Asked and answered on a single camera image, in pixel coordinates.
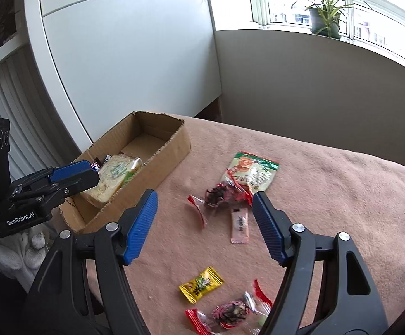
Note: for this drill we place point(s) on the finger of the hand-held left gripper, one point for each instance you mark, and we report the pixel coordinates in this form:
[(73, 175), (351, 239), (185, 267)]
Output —
[(80, 183), (71, 170)]

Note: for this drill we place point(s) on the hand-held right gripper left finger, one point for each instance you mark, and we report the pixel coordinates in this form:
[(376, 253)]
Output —
[(141, 226)]

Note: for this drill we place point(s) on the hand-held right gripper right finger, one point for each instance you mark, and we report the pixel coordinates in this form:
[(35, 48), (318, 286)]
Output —
[(270, 226)]

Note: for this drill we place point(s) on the pink snack sachet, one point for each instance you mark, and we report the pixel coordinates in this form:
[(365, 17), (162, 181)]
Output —
[(240, 225)]

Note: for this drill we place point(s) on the clear-wrapped bread packet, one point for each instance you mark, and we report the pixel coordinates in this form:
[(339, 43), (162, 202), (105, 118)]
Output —
[(111, 178)]

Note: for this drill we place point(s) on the brown cardboard box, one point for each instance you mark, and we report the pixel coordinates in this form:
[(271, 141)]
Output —
[(167, 157)]

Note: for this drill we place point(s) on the dark wrapped snack bar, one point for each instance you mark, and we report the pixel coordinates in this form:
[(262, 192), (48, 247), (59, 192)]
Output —
[(99, 163)]

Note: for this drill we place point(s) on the white cloth bundle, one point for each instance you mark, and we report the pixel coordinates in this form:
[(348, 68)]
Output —
[(24, 251)]

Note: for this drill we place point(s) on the green printed snack packet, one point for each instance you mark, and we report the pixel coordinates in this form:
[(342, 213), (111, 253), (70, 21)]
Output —
[(255, 174)]

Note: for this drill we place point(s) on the red clear dark candy packet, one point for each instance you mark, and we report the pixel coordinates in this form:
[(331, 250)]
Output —
[(228, 312), (216, 195)]

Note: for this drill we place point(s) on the yellow candy packet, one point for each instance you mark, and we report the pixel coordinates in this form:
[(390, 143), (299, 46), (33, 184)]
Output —
[(200, 284)]

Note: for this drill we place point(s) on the green wrapped candy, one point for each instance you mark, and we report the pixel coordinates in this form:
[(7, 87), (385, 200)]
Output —
[(262, 320)]

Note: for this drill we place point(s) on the white slatted panel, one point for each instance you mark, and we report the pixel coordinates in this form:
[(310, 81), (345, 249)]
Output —
[(0, 94)]

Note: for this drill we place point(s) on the white cabinet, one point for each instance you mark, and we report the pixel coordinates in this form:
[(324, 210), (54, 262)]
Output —
[(136, 59)]

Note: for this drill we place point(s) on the potted spider plant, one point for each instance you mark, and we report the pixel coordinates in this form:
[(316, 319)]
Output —
[(323, 17)]

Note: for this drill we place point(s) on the white framed window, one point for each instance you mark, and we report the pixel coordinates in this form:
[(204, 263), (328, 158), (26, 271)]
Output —
[(260, 3)]

